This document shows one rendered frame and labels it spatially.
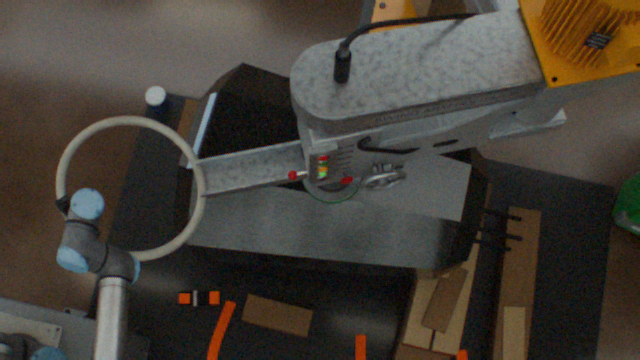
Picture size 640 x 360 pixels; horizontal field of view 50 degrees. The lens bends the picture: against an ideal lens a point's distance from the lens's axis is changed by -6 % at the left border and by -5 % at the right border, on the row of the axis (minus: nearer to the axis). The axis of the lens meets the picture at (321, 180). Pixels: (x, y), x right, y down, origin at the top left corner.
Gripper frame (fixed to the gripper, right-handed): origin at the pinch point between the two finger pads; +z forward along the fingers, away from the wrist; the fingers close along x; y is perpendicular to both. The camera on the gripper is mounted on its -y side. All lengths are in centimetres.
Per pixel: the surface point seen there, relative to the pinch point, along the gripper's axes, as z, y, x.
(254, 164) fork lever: -12, 18, 59
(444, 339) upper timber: 41, 121, 104
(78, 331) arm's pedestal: 36.9, 22.5, -12.2
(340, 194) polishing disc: -4, 44, 82
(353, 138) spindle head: -64, 34, 60
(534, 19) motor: -102, 41, 104
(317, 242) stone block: 18, 52, 75
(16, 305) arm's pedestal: 45, 1, -23
